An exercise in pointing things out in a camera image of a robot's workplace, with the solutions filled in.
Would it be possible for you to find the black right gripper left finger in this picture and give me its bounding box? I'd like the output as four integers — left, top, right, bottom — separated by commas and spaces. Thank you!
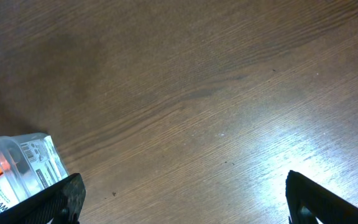
0, 173, 86, 224

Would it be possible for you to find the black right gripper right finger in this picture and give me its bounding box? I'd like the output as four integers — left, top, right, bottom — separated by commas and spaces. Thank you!
285, 170, 358, 224

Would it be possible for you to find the clear plastic container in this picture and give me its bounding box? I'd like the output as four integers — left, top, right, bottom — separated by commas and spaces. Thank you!
0, 131, 70, 222

